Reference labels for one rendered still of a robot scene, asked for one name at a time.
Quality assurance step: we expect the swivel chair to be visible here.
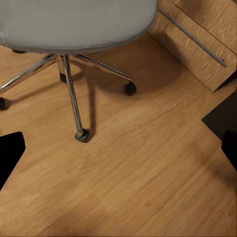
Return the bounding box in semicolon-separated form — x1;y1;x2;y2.
0;0;158;143

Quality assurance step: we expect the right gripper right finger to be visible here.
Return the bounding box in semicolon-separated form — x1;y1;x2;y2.
221;131;237;171

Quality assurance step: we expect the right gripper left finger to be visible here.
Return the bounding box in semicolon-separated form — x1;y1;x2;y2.
0;131;26;191

